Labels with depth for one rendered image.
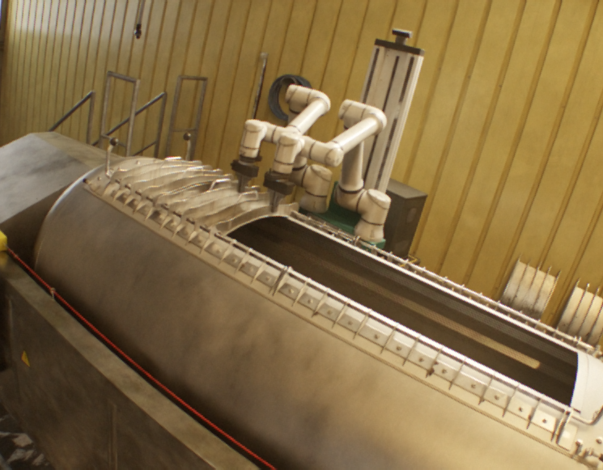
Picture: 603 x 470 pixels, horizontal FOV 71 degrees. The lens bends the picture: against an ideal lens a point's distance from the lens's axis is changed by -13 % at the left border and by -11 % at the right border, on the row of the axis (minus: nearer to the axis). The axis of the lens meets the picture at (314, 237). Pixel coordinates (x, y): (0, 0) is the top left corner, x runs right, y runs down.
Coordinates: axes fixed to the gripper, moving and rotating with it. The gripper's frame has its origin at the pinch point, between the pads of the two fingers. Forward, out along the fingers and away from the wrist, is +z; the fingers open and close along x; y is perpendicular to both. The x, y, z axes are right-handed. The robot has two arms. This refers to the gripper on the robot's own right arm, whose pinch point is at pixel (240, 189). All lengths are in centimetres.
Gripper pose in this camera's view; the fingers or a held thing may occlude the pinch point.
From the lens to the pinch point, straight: 231.4
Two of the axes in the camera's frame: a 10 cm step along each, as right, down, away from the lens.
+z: -2.3, 9.0, 3.6
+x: 8.2, 3.8, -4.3
